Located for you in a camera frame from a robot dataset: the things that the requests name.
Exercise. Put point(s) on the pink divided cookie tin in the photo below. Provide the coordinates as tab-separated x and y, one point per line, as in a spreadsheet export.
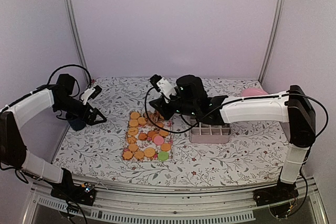
210	134

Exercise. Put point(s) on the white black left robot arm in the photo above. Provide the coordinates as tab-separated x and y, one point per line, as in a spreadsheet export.
27	117

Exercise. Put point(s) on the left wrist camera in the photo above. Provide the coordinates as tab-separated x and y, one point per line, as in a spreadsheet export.
90	93

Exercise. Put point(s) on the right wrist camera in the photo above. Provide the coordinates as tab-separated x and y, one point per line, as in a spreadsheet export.
163	86

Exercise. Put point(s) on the green round cookie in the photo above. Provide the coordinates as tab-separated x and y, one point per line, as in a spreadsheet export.
163	156

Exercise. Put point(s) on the aluminium right corner post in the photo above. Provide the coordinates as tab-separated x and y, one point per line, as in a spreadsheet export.
271	41

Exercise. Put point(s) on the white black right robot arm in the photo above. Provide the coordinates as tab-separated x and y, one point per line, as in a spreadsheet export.
188	97

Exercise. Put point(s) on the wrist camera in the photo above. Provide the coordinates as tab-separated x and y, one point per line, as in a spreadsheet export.
90	93
163	86

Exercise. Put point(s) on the aluminium front rail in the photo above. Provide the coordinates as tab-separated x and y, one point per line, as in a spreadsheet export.
118	202

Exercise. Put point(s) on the aluminium corner post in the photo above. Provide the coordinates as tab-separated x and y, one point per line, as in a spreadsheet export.
74	31
271	41

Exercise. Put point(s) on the dotted tan sandwich cookie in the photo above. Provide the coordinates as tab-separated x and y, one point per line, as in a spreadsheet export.
149	152

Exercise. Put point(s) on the floral cookie tray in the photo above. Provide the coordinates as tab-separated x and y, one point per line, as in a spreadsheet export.
139	136

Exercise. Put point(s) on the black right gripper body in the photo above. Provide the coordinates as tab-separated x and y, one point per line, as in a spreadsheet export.
167	114

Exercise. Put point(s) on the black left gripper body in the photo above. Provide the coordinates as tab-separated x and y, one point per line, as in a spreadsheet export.
83	115

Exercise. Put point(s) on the pink plastic plate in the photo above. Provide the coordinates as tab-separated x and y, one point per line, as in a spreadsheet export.
249	92

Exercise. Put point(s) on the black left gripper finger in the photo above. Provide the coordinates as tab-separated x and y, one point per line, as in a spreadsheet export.
95	121
97	114

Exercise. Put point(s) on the dark blue cup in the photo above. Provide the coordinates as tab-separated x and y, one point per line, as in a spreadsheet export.
75	123

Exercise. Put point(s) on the aluminium left corner post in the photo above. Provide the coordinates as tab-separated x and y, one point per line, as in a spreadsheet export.
74	31

